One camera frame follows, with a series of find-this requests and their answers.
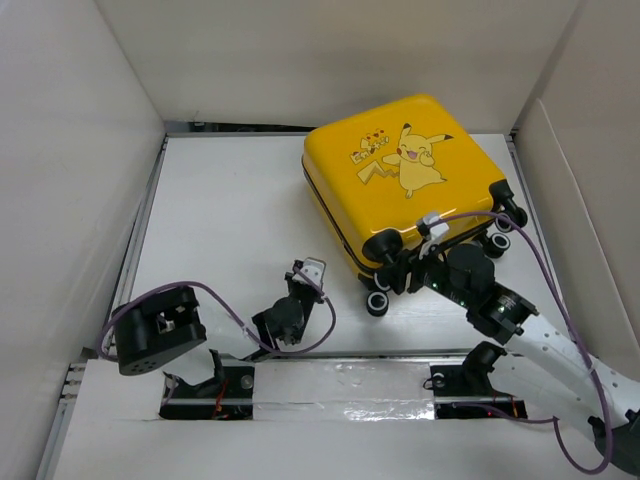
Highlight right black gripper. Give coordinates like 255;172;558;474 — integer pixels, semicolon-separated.
374;239;471;309

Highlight yellow suitcase with grey lining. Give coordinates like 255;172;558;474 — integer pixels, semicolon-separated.
301;93;529;318

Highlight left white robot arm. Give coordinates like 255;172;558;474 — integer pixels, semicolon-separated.
98;261;337;377

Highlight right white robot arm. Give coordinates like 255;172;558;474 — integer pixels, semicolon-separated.
406;244;639;475

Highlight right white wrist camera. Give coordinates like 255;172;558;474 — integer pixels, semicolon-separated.
416;212;449;259

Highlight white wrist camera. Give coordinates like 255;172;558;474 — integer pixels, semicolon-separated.
293;257;326;291
416;212;449;259

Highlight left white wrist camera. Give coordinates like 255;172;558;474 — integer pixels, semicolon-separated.
293;257;326;291

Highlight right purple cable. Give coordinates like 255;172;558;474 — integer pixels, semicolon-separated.
424;210;614;474

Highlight purple cable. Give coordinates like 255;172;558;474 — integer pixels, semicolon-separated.
99;264;337;406
424;210;614;474

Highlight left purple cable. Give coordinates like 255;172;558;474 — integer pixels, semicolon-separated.
99;264;337;406

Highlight aluminium mounting rail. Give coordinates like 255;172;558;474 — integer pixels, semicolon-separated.
59;349;606;421

